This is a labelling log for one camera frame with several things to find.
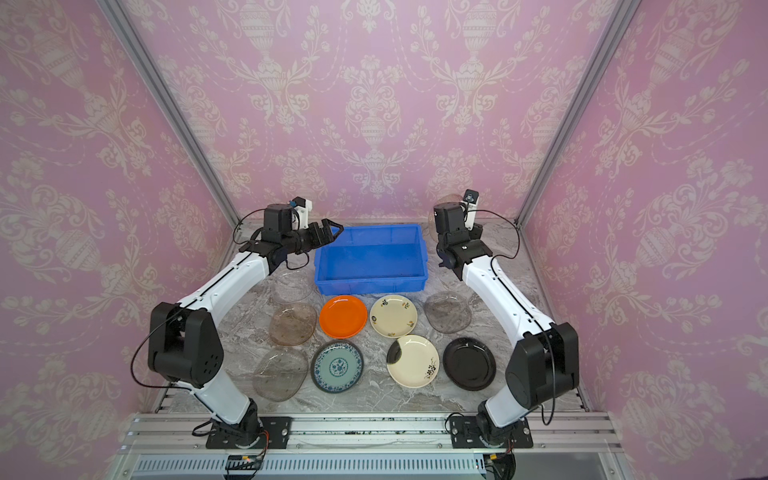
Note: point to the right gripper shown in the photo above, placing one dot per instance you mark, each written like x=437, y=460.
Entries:
x=447, y=260

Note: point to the cream plate with black patch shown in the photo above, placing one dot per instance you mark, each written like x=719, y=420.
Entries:
x=413, y=361

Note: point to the aluminium mounting rail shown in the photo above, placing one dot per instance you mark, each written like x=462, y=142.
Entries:
x=575, y=445

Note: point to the left aluminium frame post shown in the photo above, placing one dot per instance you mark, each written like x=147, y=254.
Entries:
x=148, y=69

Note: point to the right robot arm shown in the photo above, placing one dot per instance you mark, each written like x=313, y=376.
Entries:
x=544, y=363

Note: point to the orange plastic plate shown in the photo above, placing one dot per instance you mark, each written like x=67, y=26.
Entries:
x=343, y=317

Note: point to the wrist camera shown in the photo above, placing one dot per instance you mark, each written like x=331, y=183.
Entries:
x=469, y=203
x=302, y=209

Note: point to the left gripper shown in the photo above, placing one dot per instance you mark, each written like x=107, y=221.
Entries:
x=324, y=238

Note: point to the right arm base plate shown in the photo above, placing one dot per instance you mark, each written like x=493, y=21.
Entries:
x=472, y=432

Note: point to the grey transparent glass plate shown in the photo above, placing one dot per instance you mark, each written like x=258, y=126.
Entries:
x=448, y=312

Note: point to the blue patterned ceramic plate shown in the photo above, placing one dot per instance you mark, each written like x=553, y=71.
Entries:
x=337, y=366

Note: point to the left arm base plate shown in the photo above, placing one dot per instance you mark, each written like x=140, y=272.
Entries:
x=271, y=433

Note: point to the cream floral plate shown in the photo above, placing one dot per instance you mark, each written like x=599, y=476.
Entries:
x=393, y=316

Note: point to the clear glass plate left of bin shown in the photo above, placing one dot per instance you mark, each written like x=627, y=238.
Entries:
x=292, y=286

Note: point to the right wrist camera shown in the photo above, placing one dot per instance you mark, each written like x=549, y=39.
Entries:
x=469, y=203

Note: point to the clear grey glass plate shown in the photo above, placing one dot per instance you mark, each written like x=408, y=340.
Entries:
x=280, y=374

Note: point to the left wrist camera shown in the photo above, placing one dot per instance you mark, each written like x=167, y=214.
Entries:
x=302, y=209

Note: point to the blue plastic bin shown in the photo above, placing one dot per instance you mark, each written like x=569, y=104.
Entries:
x=373, y=259

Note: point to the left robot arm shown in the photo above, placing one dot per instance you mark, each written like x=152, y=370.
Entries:
x=183, y=344

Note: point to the black round plate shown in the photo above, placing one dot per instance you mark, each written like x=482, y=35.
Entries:
x=469, y=364

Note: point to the brown transparent glass plate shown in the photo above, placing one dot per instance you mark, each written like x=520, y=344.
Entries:
x=293, y=324

